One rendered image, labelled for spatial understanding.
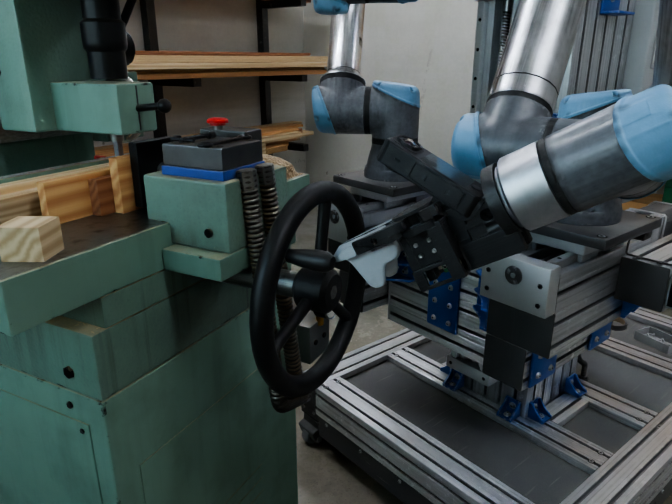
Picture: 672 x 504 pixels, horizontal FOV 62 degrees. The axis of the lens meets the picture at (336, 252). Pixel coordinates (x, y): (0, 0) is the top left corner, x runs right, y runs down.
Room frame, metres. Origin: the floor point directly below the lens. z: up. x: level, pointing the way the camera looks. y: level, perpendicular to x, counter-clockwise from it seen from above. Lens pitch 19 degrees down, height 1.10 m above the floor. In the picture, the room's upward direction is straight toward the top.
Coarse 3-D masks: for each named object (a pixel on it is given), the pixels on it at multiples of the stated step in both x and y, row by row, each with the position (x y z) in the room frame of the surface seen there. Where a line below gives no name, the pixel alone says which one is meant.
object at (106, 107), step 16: (64, 96) 0.84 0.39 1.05; (80, 96) 0.82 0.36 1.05; (96, 96) 0.81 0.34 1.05; (112, 96) 0.79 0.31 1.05; (128, 96) 0.80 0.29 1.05; (144, 96) 0.83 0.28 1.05; (64, 112) 0.84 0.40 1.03; (80, 112) 0.82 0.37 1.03; (96, 112) 0.81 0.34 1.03; (112, 112) 0.79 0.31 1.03; (128, 112) 0.80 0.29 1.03; (144, 112) 0.83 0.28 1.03; (64, 128) 0.84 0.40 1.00; (80, 128) 0.83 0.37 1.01; (96, 128) 0.81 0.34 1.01; (112, 128) 0.80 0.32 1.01; (128, 128) 0.80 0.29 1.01; (144, 128) 0.83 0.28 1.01
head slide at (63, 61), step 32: (0, 0) 0.83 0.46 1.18; (32, 0) 0.84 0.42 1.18; (64, 0) 0.89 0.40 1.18; (0, 32) 0.84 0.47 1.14; (32, 32) 0.84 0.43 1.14; (64, 32) 0.88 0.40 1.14; (0, 64) 0.84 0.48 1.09; (32, 64) 0.83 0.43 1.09; (64, 64) 0.88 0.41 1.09; (0, 96) 0.85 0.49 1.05; (32, 96) 0.82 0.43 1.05; (32, 128) 0.82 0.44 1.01
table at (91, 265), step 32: (288, 192) 0.96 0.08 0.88; (64, 224) 0.69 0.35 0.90; (96, 224) 0.69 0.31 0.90; (128, 224) 0.69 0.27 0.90; (160, 224) 0.69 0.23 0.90; (0, 256) 0.56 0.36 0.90; (64, 256) 0.56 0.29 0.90; (96, 256) 0.59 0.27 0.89; (128, 256) 0.63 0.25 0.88; (160, 256) 0.68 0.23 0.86; (192, 256) 0.65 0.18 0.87; (224, 256) 0.65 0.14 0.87; (0, 288) 0.49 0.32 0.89; (32, 288) 0.52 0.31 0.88; (64, 288) 0.55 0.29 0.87; (96, 288) 0.58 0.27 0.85; (0, 320) 0.50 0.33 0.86; (32, 320) 0.51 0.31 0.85
